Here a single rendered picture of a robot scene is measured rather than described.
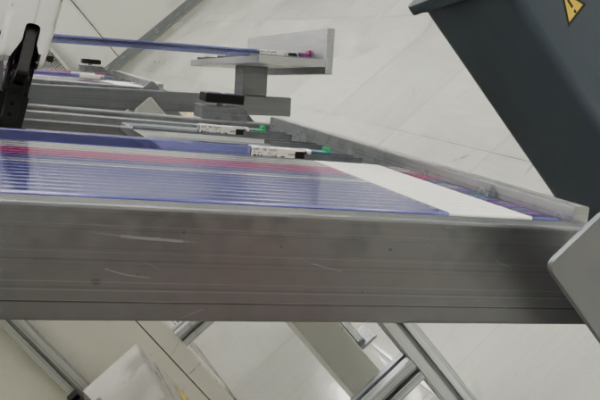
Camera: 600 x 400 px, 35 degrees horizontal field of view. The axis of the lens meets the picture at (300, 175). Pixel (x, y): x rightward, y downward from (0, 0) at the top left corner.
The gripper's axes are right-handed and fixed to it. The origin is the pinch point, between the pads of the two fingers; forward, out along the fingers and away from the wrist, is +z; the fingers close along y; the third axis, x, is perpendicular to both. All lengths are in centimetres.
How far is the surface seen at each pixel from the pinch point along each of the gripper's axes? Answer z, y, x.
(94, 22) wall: -41, -749, 88
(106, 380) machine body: 30.4, -6.6, 19.6
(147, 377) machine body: 26.5, 1.8, 22.4
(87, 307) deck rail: 5, 60, 3
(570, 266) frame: -4, 64, 28
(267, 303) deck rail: 3, 60, 13
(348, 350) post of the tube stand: 27, -30, 62
